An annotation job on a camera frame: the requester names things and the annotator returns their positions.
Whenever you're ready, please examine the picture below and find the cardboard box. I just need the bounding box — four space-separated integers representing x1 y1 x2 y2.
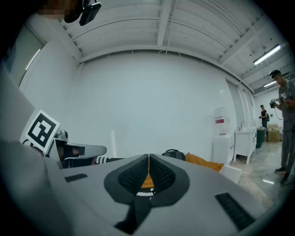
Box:
267 123 281 142

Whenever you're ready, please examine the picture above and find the green bin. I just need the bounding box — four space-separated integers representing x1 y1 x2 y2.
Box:
255 128 266 149

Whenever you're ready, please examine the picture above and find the white sink cabinet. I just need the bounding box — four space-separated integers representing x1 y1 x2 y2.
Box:
233 126 257 165

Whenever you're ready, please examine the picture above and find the orange cloth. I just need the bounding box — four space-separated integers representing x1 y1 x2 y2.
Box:
140 152 224 189

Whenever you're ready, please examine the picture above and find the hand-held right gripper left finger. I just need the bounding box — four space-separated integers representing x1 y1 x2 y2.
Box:
104 153 150 204

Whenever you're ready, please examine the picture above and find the long ceiling light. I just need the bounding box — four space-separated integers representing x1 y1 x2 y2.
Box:
253 44 282 66

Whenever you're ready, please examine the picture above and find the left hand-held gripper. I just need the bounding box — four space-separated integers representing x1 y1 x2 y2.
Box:
19 110 108 169

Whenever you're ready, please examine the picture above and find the white water dispenser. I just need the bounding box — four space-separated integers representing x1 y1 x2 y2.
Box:
212 134 236 165

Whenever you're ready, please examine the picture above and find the black backpack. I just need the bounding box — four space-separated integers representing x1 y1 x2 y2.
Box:
161 149 186 161

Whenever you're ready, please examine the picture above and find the white flat box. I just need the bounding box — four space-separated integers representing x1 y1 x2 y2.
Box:
220 164 242 185

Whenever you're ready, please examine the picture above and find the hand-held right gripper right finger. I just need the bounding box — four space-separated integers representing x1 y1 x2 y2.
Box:
149 153 191 207

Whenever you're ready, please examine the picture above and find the black head-worn camera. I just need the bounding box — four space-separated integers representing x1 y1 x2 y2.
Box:
79 1 102 26

